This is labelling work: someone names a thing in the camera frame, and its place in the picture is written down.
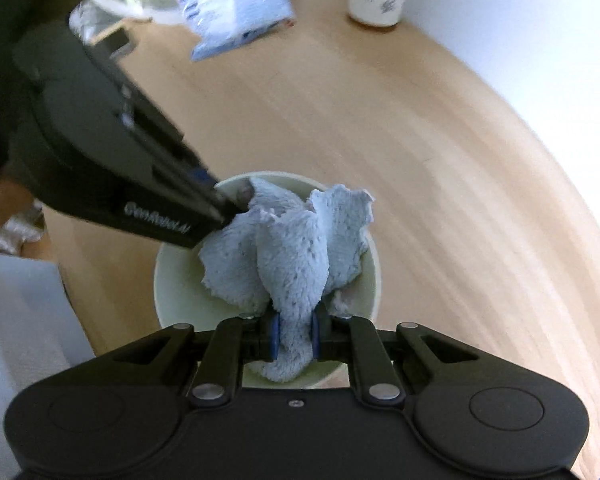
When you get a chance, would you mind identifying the clear crinkled plastic wrap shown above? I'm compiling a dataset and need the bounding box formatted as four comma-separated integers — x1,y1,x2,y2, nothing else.
0,200,48,261

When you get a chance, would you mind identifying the light blue fluffy cloth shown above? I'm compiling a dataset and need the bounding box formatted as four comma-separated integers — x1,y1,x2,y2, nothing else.
197,176,376,383

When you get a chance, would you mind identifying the blue and white wipes packet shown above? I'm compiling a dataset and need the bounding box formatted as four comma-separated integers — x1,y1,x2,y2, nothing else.
162,0,301,63

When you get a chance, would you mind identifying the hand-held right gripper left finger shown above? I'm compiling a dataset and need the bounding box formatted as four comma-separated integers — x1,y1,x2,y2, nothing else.
110,312,282,408

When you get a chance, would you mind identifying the pale green bowl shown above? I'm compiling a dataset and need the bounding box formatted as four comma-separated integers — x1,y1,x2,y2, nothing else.
153,171,382,391

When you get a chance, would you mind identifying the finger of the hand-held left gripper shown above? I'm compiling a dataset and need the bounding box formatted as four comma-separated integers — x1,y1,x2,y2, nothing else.
180,144,253,227

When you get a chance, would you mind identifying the white paper towel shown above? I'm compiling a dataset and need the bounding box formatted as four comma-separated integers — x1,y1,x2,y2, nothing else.
0,251,98,461

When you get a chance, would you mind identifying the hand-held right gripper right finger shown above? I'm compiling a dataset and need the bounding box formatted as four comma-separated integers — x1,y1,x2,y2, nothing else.
311,309,481,407

